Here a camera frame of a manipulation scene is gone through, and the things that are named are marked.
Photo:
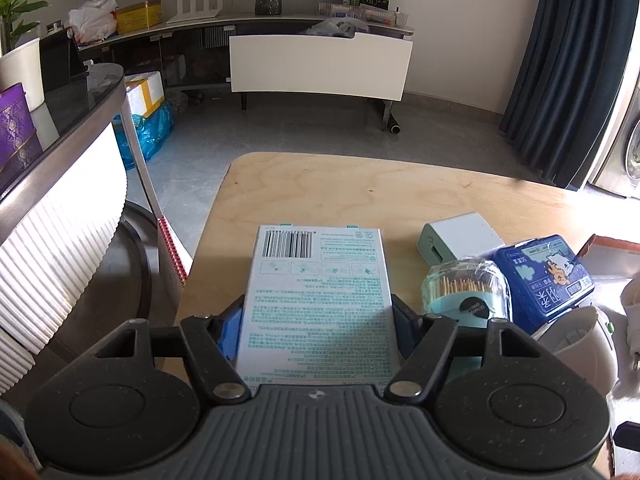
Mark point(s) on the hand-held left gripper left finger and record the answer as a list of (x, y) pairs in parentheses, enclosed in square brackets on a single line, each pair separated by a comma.
[(230, 330)]

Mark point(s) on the white paper cup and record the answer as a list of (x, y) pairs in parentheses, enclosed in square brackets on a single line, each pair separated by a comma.
[(22, 72)]

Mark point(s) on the bamboo plant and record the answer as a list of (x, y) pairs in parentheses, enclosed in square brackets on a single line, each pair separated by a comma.
[(15, 5)]

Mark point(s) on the white television cabinet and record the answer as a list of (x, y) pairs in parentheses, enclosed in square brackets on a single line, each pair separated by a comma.
[(320, 65)]

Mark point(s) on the silver washing machine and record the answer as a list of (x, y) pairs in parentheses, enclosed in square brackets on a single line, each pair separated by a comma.
[(620, 155)]

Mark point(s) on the white plastic bag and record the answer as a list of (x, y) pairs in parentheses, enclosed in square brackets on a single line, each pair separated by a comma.
[(92, 17)]

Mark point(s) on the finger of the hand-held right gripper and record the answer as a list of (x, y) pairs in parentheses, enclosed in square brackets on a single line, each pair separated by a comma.
[(630, 437)]

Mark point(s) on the red toothed white strip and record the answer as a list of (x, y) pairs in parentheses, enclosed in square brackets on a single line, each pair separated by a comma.
[(175, 250)]

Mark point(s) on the white foam box yellow tape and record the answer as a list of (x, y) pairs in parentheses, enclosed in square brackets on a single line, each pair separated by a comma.
[(145, 92)]

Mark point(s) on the grey plastic bag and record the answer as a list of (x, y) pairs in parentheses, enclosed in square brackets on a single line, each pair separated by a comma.
[(335, 27)]

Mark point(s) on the black tube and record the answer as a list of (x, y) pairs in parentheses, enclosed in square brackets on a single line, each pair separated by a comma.
[(394, 124)]

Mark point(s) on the dark blue curtain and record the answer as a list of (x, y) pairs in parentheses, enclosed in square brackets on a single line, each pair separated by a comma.
[(565, 70)]

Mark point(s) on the black rectangular device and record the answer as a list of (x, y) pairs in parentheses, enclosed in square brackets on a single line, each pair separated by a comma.
[(60, 57)]

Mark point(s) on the clear plastic organiser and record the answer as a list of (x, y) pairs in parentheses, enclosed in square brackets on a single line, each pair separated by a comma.
[(360, 14)]

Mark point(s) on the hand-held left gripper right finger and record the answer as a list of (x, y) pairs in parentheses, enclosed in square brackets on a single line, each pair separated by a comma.
[(402, 325)]

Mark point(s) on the blue plastic bag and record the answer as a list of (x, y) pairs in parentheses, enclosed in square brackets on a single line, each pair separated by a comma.
[(145, 135)]

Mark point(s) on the round ribbed white side table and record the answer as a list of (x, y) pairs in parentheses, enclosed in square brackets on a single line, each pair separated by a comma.
[(65, 220)]

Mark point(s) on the teal and white carton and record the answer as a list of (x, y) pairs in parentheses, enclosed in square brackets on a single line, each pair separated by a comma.
[(320, 300)]

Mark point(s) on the white router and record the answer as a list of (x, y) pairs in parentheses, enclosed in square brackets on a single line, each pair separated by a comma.
[(195, 10)]

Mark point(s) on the white plug-in heater green mark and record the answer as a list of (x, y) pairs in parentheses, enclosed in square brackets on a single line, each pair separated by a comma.
[(585, 355)]

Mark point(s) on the small white box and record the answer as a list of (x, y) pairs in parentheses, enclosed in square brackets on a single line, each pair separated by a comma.
[(465, 235)]

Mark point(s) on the teal toothpick jar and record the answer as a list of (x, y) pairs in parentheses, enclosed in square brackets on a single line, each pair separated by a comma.
[(465, 285)]

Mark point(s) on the purple oval tin tray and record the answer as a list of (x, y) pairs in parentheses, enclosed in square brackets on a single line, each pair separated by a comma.
[(15, 125)]

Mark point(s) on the orange cardboard box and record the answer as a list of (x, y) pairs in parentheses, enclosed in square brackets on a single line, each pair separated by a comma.
[(607, 245)]

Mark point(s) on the yellow tin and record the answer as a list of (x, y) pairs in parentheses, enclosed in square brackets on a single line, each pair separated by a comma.
[(140, 16)]

